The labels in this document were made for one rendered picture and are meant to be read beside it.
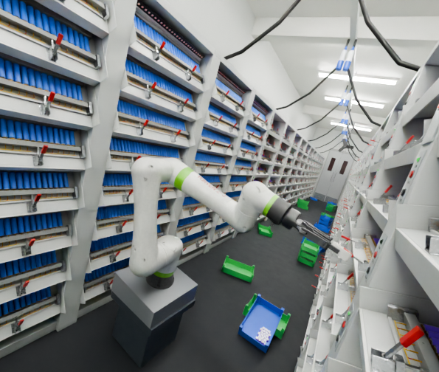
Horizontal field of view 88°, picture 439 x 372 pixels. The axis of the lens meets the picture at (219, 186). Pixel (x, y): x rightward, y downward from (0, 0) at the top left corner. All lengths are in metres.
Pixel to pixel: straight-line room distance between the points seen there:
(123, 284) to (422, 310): 1.13
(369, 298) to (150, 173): 0.80
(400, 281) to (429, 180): 0.22
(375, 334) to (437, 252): 0.23
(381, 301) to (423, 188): 0.26
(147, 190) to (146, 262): 0.31
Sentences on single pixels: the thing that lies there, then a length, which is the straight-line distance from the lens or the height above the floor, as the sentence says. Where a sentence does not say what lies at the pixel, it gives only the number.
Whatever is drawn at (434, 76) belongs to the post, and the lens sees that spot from 1.41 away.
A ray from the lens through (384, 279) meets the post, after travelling 0.64.
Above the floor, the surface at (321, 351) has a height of 0.50.
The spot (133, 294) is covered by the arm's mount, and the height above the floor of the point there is 0.36.
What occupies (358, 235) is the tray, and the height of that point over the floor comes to 0.91.
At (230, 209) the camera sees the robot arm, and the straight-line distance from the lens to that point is 0.94.
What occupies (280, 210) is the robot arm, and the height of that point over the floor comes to 0.99.
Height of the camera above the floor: 1.16
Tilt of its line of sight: 11 degrees down
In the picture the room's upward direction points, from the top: 16 degrees clockwise
